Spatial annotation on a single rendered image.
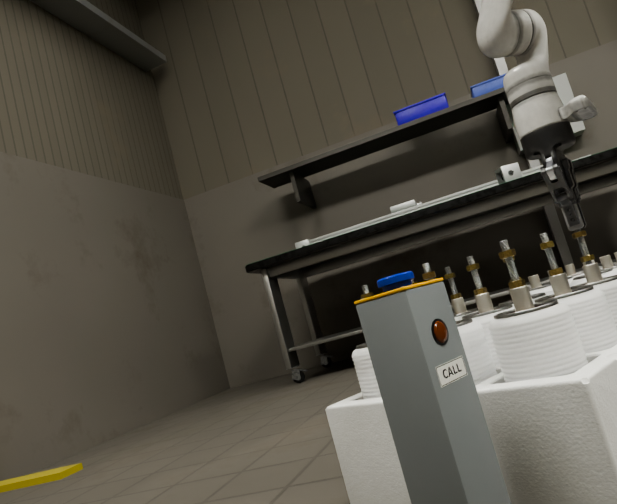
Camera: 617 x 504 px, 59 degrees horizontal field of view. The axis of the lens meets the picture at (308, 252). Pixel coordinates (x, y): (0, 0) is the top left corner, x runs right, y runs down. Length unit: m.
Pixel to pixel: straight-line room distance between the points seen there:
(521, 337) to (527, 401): 0.07
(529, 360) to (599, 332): 0.14
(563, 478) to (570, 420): 0.06
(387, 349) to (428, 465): 0.12
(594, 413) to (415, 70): 3.88
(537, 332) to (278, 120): 3.98
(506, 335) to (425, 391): 0.16
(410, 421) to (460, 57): 3.92
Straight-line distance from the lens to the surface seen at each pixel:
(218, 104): 4.79
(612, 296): 0.89
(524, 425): 0.67
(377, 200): 4.16
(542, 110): 0.92
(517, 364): 0.69
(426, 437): 0.57
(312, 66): 4.57
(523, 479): 0.70
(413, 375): 0.56
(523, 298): 0.71
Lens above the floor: 0.30
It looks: 8 degrees up
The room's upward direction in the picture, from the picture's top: 15 degrees counter-clockwise
